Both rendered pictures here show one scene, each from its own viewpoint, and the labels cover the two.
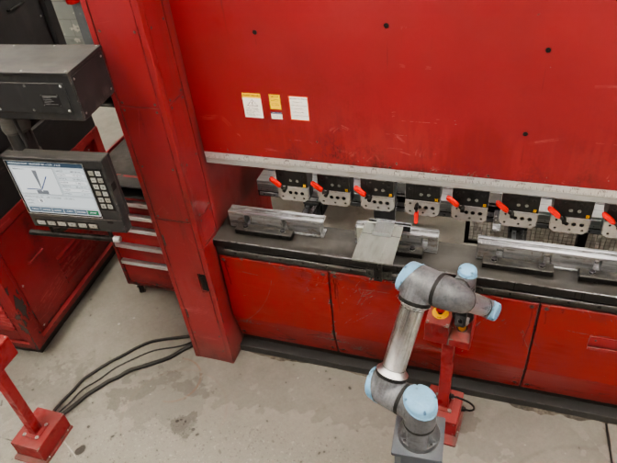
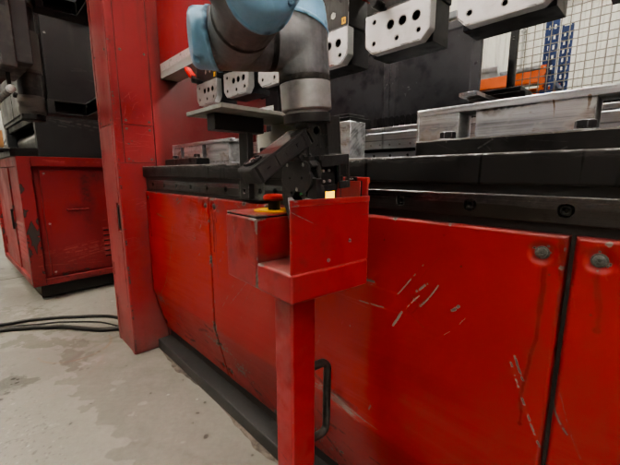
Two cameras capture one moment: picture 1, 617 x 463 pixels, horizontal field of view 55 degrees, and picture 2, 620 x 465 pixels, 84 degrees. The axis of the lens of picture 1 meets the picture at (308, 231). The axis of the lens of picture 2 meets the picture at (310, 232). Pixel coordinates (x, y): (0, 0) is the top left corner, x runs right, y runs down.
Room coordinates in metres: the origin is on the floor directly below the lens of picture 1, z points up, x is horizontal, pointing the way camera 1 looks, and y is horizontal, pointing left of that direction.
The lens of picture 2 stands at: (1.21, -0.85, 0.85)
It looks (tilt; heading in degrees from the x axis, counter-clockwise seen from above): 10 degrees down; 25
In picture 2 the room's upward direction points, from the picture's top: straight up
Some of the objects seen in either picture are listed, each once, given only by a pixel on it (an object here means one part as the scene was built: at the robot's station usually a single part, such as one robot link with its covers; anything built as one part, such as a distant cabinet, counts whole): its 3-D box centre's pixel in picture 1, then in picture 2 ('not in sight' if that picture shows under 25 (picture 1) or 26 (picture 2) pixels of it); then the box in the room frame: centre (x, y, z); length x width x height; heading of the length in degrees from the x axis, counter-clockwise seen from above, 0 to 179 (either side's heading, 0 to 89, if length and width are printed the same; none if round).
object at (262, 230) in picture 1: (264, 231); (185, 161); (2.31, 0.22, 0.89); 0.30 x 0.05 x 0.03; 68
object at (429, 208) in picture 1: (423, 195); (335, 37); (2.08, -0.52, 1.18); 0.15 x 0.09 x 0.17; 68
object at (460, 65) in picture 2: not in sight; (344, 109); (2.71, -0.33, 1.12); 1.13 x 0.02 x 0.44; 68
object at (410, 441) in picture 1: (419, 427); not in sight; (1.18, -0.31, 0.82); 0.15 x 0.15 x 0.10
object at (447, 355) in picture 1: (446, 369); (295, 415); (1.73, -0.58, 0.39); 0.05 x 0.05 x 0.54; 64
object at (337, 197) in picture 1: (336, 186); (245, 70); (2.23, -0.15, 1.18); 0.15 x 0.09 x 0.17; 68
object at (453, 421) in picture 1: (441, 414); not in sight; (1.71, -0.57, 0.06); 0.25 x 0.20 x 0.12; 154
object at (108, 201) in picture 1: (72, 187); (3, 32); (2.09, 0.95, 1.42); 0.45 x 0.12 x 0.36; 73
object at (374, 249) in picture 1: (377, 242); (248, 115); (2.01, -0.30, 1.00); 0.26 x 0.18 x 0.01; 158
